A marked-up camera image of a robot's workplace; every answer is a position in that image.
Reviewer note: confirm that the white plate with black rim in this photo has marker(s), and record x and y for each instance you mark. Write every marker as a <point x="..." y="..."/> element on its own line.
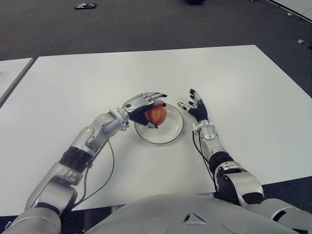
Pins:
<point x="170" y="131"/>

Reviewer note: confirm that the silver robot torso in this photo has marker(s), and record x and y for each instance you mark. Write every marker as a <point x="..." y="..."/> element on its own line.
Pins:
<point x="170" y="214"/>

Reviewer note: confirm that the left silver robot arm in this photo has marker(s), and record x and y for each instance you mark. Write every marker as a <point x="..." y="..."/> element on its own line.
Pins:
<point x="97" y="131"/>

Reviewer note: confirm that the dark object on floor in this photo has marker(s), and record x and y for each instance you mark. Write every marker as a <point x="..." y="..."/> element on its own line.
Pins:
<point x="85" y="6"/>

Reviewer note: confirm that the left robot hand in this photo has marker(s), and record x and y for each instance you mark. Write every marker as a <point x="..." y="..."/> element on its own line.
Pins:
<point x="136" y="104"/>

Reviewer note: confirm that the red apple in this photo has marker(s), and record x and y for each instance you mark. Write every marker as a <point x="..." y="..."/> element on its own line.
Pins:
<point x="157" y="115"/>

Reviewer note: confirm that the white side table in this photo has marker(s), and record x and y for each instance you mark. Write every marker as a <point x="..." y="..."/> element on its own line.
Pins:
<point x="12" y="70"/>

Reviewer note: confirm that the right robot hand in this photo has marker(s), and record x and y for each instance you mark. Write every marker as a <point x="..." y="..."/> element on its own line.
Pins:
<point x="200" y="112"/>

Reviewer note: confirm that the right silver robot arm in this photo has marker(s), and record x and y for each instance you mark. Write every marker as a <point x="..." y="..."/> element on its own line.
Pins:
<point x="235" y="181"/>

